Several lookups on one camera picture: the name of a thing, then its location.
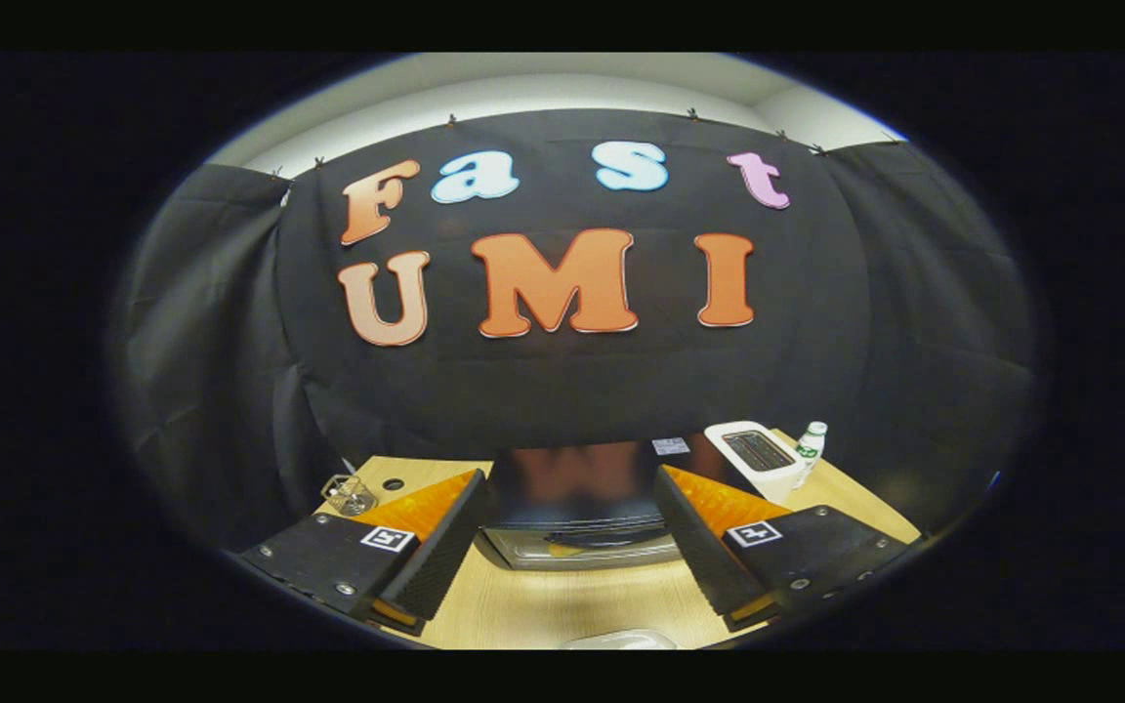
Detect white bottle green label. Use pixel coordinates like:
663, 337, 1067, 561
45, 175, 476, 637
793, 421, 829, 489

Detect white pop-up toaster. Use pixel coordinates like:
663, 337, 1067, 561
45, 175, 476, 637
704, 420, 808, 507

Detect metal wire holder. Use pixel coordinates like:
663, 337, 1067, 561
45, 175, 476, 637
321, 459, 380, 517

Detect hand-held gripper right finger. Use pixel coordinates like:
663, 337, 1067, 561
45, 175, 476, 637
655, 465, 910, 633

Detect black toaster oven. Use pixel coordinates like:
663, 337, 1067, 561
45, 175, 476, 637
473, 439, 731, 572

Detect clear oval plate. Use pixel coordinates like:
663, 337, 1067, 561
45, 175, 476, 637
558, 630, 678, 651

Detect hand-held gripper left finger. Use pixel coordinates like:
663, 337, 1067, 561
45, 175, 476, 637
238, 469, 490, 637

